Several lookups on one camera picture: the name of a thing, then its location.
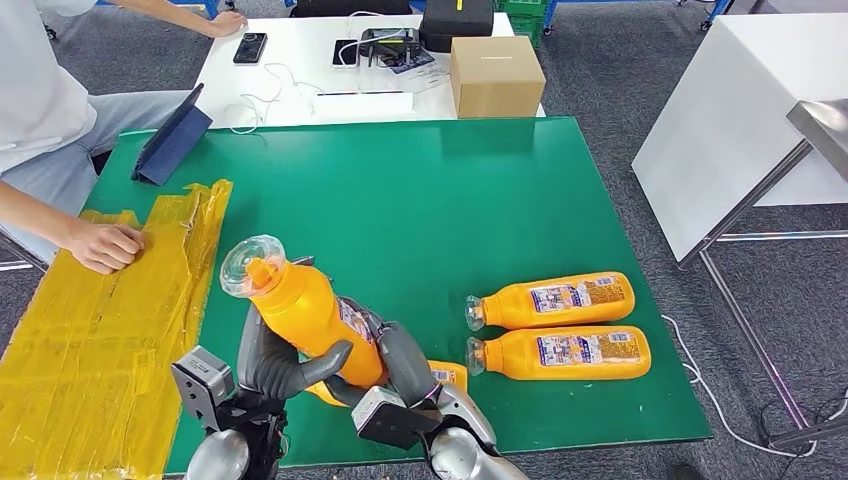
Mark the green table mat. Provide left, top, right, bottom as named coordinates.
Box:
left=84, top=116, right=714, bottom=476

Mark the blue metal cart frame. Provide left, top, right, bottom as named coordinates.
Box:
left=95, top=0, right=236, bottom=15
left=543, top=0, right=735, bottom=34

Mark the black floor cable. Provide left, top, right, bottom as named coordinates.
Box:
left=758, top=396, right=848, bottom=458

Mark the white floor cable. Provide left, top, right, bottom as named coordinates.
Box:
left=661, top=314, right=848, bottom=460

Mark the black hard case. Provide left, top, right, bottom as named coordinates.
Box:
left=418, top=0, right=497, bottom=54

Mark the black phone with white cable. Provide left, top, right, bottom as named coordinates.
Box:
left=331, top=38, right=362, bottom=69

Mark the white desk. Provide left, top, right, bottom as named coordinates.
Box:
left=193, top=11, right=547, bottom=130

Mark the person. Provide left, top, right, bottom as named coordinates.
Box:
left=0, top=0, right=248, bottom=276

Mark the black handheld device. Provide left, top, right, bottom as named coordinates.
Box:
left=359, top=27, right=423, bottom=68

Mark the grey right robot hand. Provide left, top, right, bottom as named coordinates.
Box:
left=324, top=298, right=442, bottom=409

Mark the person's hand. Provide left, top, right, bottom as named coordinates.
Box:
left=66, top=223, right=146, bottom=276
left=205, top=9, right=248, bottom=39

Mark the white side table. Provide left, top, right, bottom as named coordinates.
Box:
left=631, top=13, right=848, bottom=265

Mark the tablet in blue case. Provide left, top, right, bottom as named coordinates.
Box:
left=130, top=82, right=214, bottom=187

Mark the orange detergent bottle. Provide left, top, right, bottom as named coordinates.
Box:
left=304, top=359, right=469, bottom=408
left=219, top=235, right=390, bottom=390
left=465, top=324, right=653, bottom=383
left=464, top=271, right=637, bottom=333

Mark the stainless steel table top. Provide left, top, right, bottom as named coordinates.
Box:
left=786, top=99, right=848, bottom=184

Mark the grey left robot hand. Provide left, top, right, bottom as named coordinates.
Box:
left=236, top=304, right=354, bottom=402

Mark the black phone with round camera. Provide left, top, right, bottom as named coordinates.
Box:
left=232, top=31, right=269, bottom=65

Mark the person's right hand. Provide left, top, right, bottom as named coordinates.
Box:
left=66, top=223, right=146, bottom=276

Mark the printed blue leaflet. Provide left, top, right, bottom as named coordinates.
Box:
left=384, top=47, right=437, bottom=75

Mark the thin white looped cable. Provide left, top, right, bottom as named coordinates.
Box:
left=223, top=62, right=326, bottom=135

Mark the person's left hand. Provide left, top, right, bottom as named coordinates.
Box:
left=205, top=9, right=248, bottom=39

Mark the brown cardboard box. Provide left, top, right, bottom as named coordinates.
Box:
left=450, top=34, right=547, bottom=121

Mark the metal table frame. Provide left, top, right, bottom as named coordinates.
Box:
left=678, top=139, right=848, bottom=452

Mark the yellow taped cardboard sheet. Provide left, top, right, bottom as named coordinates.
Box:
left=0, top=178, right=234, bottom=480

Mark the flat white box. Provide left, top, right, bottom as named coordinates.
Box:
left=312, top=90, right=416, bottom=125

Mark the green plastic crate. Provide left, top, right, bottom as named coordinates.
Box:
left=495, top=0, right=551, bottom=48

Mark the white phone charging cable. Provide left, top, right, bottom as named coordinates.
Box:
left=337, top=9, right=407, bottom=66

